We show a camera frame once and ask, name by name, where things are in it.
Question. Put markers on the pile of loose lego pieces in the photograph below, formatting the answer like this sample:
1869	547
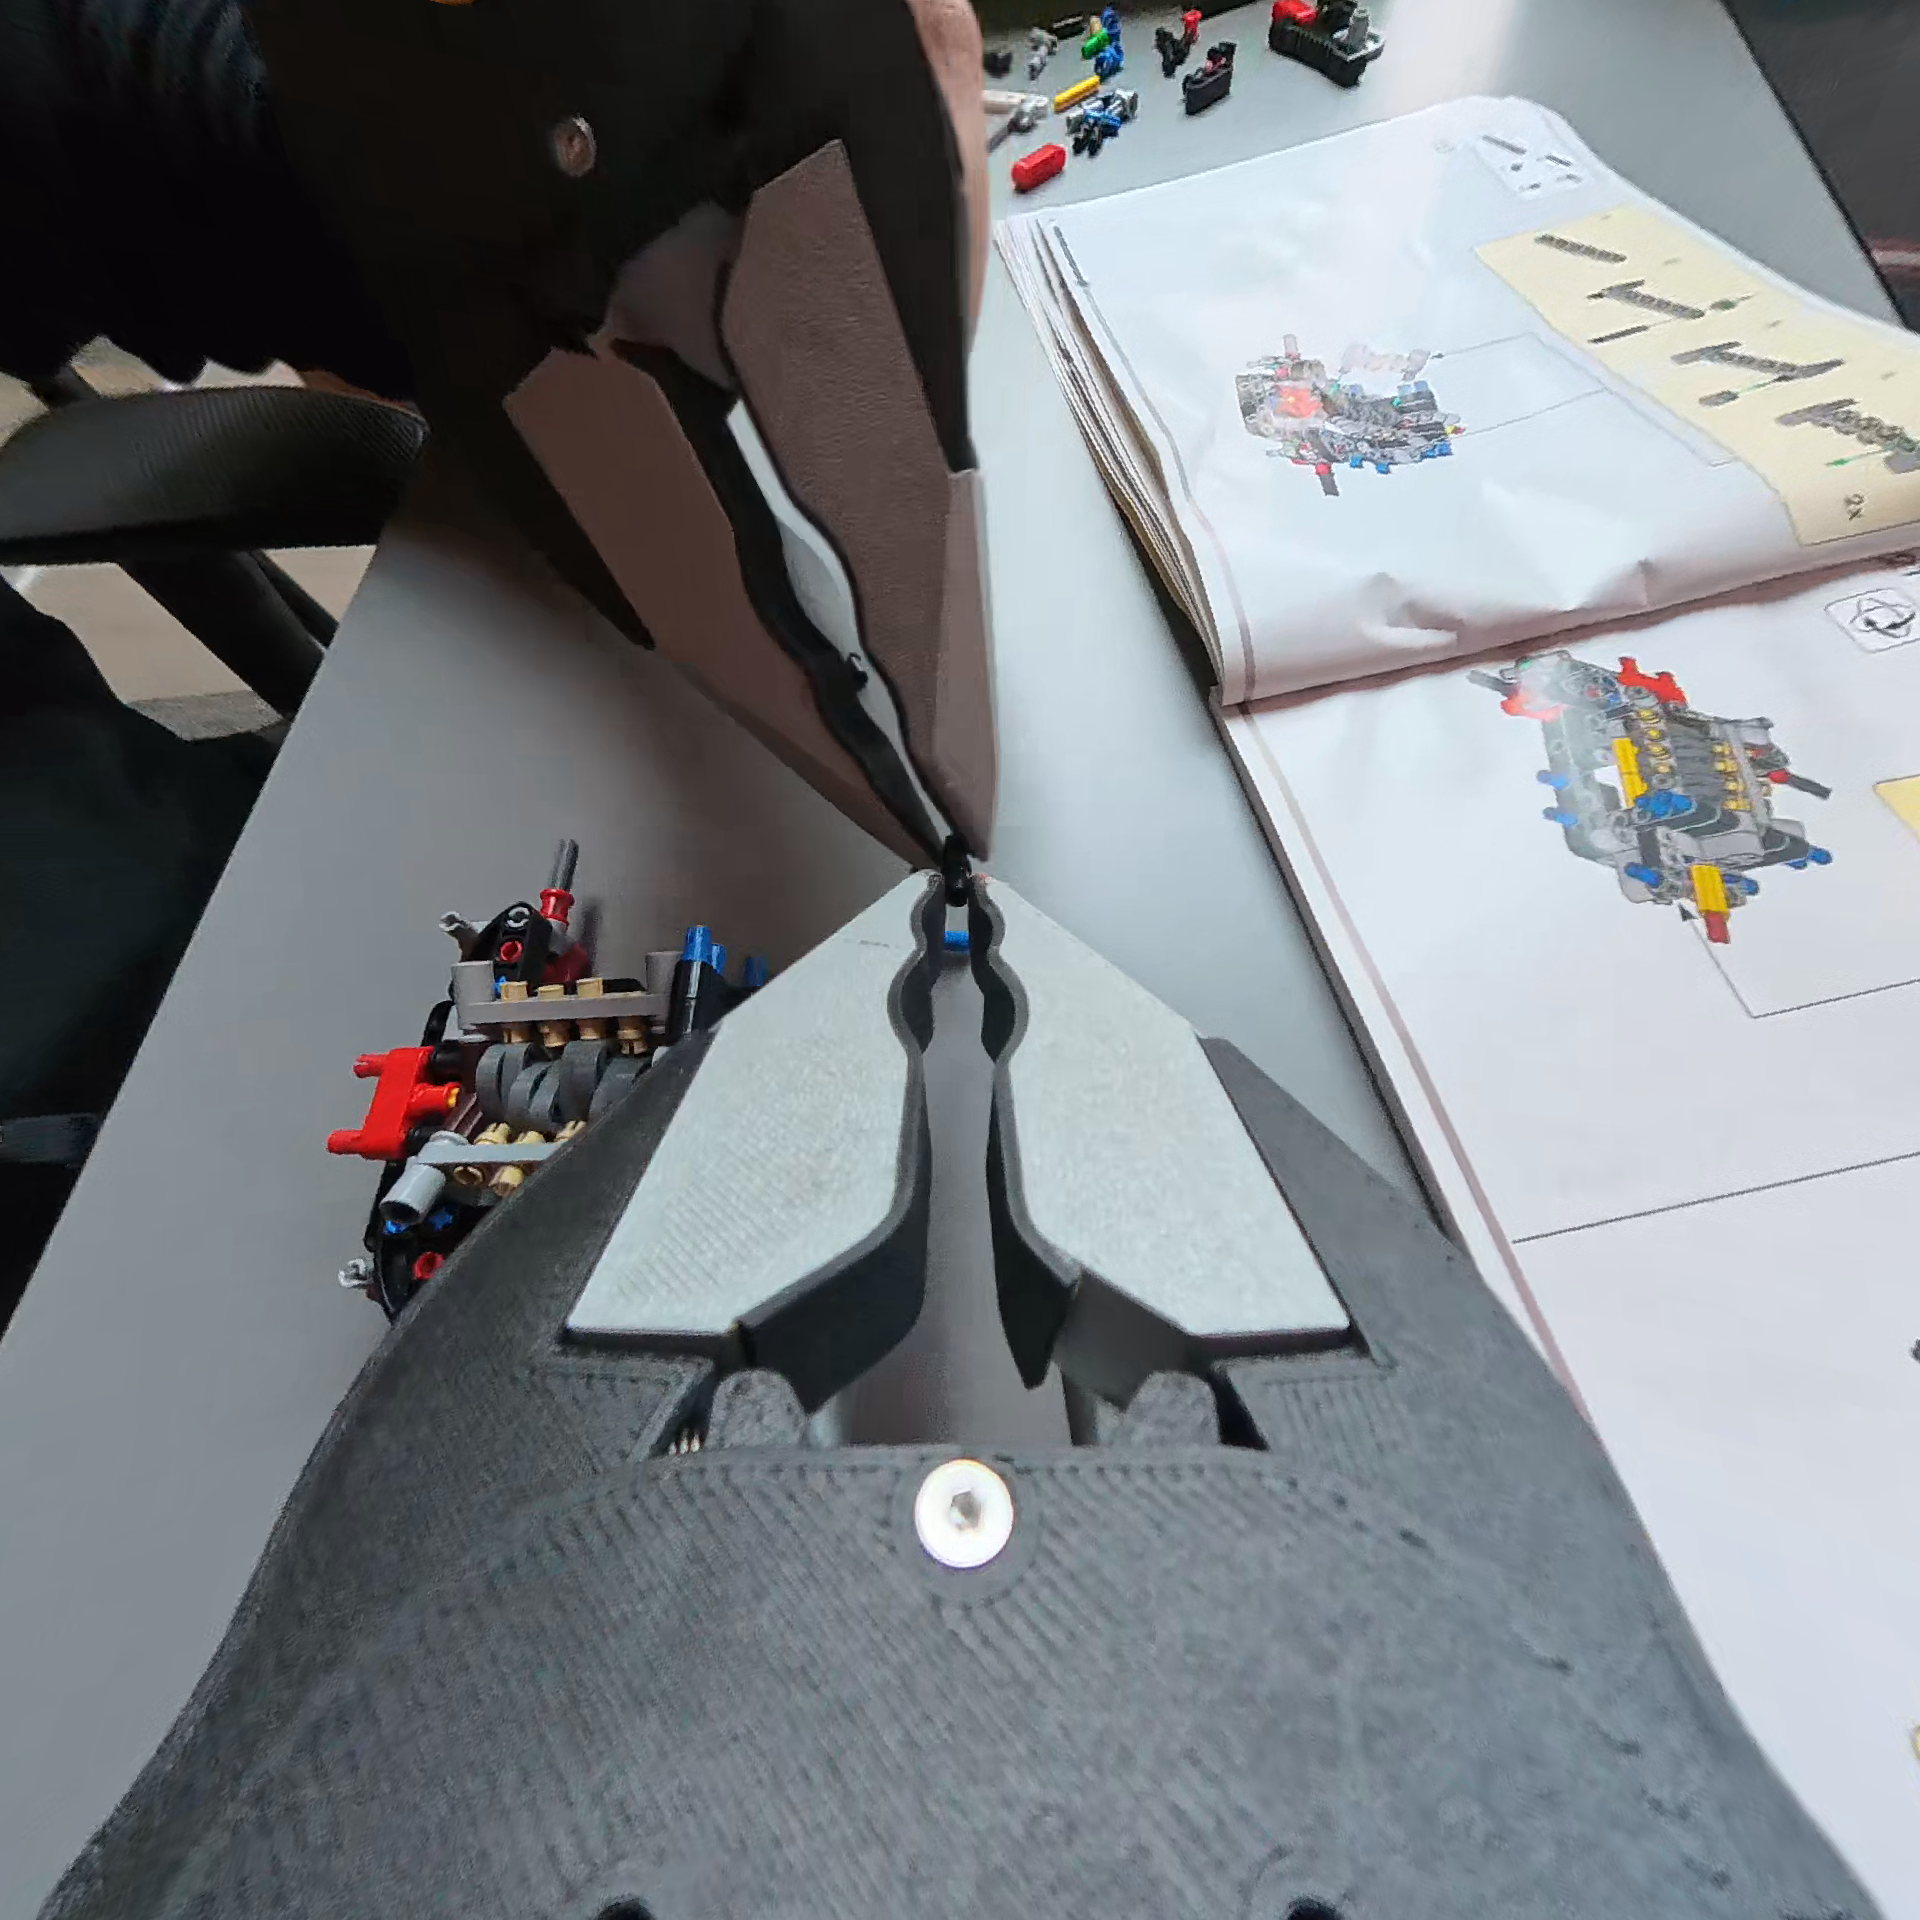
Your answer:
1089	90

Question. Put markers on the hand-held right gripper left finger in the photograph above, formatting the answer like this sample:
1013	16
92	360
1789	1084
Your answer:
779	1155

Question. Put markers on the lego instruction booklet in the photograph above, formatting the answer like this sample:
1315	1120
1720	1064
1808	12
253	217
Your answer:
1500	494

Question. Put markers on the small black red lego assembly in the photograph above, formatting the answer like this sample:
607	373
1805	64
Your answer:
1329	37

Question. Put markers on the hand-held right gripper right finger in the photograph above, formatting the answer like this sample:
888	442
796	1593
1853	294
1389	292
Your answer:
1155	1185

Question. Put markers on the black office chair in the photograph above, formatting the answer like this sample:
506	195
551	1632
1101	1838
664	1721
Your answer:
105	900
195	464

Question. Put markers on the lego engine assembly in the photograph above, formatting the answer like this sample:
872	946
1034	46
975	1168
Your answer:
556	1050

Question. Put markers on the small black blue lego pin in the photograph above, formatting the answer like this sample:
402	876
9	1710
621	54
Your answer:
953	888

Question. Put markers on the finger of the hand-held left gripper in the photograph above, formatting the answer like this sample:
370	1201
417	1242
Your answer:
885	450
661	510

